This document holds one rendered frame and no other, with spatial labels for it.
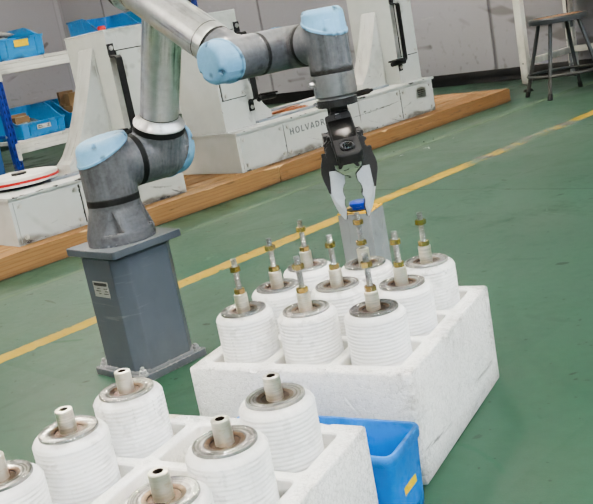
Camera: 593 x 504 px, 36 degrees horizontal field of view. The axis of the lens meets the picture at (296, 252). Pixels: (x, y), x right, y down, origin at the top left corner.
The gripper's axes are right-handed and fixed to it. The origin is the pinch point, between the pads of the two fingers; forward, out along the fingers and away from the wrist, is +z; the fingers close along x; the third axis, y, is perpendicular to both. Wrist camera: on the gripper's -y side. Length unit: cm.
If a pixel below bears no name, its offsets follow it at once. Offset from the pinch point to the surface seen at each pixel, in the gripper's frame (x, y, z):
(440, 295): -11.1, -9.9, 15.0
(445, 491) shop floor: -4, -39, 35
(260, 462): 19, -66, 12
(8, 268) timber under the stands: 117, 160, 32
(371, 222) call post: -3.4, 14.8, 5.9
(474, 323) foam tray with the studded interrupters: -16.1, -10.6, 20.8
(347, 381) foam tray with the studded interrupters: 7.4, -31.2, 18.6
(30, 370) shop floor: 81, 51, 35
